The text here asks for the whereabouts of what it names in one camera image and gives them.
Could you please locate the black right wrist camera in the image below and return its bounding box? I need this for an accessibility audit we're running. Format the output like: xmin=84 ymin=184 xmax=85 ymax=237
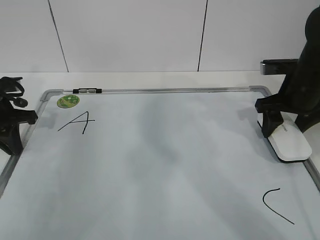
xmin=260 ymin=58 xmax=298 ymax=75

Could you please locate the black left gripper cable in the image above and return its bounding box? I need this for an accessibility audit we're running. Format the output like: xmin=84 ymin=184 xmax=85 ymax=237
xmin=0 ymin=78 xmax=29 ymax=109

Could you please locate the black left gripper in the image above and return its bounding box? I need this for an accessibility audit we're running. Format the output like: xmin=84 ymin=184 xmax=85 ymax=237
xmin=0 ymin=76 xmax=38 ymax=155

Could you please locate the white board eraser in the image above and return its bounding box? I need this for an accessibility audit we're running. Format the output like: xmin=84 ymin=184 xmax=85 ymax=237
xmin=266 ymin=112 xmax=312 ymax=164

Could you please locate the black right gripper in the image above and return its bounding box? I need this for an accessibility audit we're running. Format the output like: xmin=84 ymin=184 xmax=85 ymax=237
xmin=255 ymin=38 xmax=320 ymax=138

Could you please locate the white board with grey frame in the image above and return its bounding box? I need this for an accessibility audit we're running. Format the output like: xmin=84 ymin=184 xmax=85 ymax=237
xmin=0 ymin=86 xmax=320 ymax=240

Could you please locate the round green sticker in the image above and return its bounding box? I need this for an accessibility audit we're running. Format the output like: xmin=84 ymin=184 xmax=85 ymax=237
xmin=56 ymin=94 xmax=80 ymax=109

